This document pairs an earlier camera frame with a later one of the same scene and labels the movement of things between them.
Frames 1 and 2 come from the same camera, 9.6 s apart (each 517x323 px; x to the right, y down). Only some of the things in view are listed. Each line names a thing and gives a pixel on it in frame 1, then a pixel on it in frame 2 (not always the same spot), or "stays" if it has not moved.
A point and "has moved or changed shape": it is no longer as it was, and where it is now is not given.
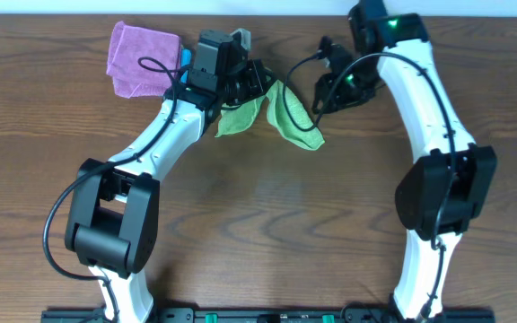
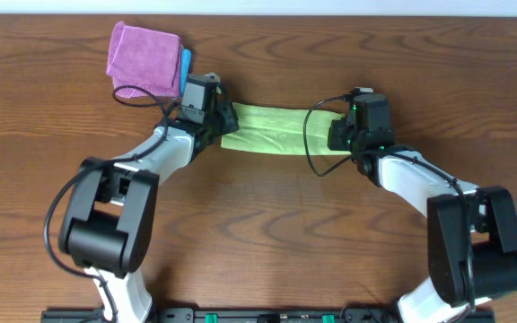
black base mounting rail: [270, 316] stays
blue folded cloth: [186, 60] stays
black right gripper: [323, 87] → [334, 142]
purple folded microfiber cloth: [127, 45] stays
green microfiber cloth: [287, 115] has moved or changed shape
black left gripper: [257, 70] → [232, 120]
